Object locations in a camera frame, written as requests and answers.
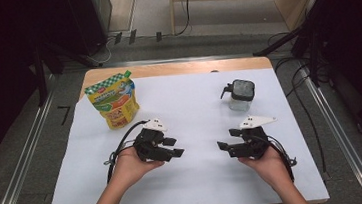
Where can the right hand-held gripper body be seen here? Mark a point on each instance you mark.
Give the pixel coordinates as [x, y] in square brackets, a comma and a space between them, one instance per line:
[254, 141]

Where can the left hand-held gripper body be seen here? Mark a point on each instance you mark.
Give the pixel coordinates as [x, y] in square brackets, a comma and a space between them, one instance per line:
[147, 142]

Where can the glass jar with black lid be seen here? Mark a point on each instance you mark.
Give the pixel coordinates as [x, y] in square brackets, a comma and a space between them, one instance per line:
[242, 91]

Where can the yellow green food pouch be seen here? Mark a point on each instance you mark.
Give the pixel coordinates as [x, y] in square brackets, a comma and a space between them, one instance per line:
[115, 98]

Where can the person's left hand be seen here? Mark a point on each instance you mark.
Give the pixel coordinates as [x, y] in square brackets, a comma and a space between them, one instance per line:
[130, 167]

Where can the person's right hand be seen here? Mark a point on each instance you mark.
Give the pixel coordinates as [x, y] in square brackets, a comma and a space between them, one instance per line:
[271, 168]

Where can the black stand leg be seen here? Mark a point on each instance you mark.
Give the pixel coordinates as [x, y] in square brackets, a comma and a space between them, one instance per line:
[277, 43]

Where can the black metal stand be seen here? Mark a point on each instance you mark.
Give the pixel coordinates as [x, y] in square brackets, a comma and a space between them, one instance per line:
[41, 75]

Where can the black cabinet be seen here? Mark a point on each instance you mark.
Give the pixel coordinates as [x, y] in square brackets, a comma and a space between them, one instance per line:
[89, 20]

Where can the metal floor rail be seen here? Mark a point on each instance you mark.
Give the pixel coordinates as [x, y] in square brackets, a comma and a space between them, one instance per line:
[339, 133]
[21, 171]

